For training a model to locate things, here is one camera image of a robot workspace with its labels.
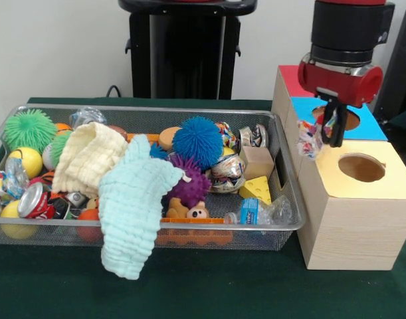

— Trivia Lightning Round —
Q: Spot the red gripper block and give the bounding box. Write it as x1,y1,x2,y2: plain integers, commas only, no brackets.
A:
297,54,385,149

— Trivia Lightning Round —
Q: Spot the colourful packet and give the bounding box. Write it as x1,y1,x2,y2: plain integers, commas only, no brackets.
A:
296,109,339,162

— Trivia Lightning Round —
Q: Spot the printed silver drink can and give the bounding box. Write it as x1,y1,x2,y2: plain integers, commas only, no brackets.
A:
211,153,247,194

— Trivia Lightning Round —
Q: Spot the crushed bottle with blue label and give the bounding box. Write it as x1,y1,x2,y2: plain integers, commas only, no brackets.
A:
223,195,293,225

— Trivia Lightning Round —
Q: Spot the orange plush toy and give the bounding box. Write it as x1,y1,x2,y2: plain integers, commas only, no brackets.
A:
165,197,209,219

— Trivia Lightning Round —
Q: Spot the mint green waffle cloth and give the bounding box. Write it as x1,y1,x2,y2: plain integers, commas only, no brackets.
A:
98,134,185,280

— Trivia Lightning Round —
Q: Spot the wooden box with three holes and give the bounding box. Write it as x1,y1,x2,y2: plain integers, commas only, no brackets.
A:
270,64,406,270

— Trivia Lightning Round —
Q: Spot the plain wooden block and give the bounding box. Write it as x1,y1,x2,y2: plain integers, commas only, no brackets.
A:
239,146,276,180

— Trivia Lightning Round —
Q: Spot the black stand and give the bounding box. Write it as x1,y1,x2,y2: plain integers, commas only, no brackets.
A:
371,5,406,117

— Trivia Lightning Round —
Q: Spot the yellow cheese wedge toy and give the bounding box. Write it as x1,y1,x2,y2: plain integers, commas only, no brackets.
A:
238,175,272,205

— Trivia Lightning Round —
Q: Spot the blue spiky rubber ball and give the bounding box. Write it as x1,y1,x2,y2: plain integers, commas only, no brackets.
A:
171,116,223,170

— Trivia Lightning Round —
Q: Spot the purple spiky monster toy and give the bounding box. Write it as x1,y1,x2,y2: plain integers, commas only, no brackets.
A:
164,154,212,209

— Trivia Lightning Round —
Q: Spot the dark green tablecloth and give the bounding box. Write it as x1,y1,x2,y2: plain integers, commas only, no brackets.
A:
0,96,406,319

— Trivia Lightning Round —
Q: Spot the cream waffle cloth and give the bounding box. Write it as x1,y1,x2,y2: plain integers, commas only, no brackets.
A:
52,121,130,199

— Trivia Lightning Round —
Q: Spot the green spiky rubber ball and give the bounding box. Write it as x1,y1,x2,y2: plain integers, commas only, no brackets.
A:
3,108,58,152

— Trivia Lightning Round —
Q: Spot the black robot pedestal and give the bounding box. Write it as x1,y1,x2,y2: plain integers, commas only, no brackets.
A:
118,0,258,100

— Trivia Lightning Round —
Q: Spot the shallow wire mesh bin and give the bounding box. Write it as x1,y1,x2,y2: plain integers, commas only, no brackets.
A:
0,103,306,251

